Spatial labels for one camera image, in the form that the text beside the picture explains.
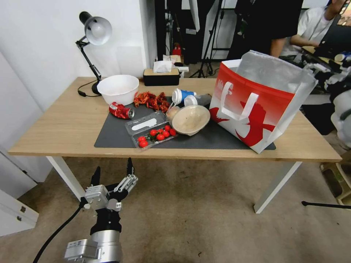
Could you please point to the green yellow stool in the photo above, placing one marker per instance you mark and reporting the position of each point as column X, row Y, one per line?
column 337, row 180

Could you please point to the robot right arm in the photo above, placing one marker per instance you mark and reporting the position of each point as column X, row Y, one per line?
column 341, row 115

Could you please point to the clear bag with food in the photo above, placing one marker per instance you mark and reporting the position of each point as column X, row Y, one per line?
column 172, row 111

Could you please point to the red silver food delivery bag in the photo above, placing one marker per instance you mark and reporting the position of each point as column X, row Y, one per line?
column 263, row 109

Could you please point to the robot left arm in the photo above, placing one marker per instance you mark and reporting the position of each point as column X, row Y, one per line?
column 96, row 248

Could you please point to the blue white paper cup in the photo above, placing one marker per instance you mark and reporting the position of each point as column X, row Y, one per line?
column 182, row 97

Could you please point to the small red object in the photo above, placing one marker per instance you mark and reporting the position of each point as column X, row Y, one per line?
column 177, row 50

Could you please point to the white plastic bowl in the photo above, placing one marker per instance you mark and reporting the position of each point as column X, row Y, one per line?
column 118, row 89

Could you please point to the beige disposable bowl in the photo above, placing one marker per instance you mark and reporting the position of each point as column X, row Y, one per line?
column 190, row 119

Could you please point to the crushed red soda can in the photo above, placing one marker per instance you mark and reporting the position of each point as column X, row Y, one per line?
column 120, row 111

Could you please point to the black tripod stand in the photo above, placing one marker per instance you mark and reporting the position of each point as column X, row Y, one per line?
column 209, row 41

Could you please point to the black tripod leg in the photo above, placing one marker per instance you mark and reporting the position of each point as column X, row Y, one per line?
column 326, row 205

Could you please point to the dried red peel pile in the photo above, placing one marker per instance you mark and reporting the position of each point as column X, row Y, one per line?
column 152, row 100

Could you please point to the person in white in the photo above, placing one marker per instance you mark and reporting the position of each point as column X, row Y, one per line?
column 310, row 27

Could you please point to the clear plastic clamshell box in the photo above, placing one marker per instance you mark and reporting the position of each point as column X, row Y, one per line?
column 149, row 128

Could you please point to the person in black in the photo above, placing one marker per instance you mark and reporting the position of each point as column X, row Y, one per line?
column 263, row 24

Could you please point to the black tissue box wooden lid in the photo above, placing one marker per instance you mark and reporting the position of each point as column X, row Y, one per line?
column 161, row 77

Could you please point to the white cabinet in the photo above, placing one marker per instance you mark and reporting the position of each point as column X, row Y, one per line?
column 16, row 153

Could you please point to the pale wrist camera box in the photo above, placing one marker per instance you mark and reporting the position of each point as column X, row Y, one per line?
column 96, row 197

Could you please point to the black desk lamp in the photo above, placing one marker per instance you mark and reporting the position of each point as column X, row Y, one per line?
column 97, row 30

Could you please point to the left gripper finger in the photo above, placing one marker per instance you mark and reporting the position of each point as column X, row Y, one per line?
column 96, row 178
column 129, row 180

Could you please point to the dark grey desk mat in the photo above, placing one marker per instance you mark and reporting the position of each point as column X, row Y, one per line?
column 120, row 137

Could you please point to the wooden table with white legs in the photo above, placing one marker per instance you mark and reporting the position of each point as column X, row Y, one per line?
column 68, row 123

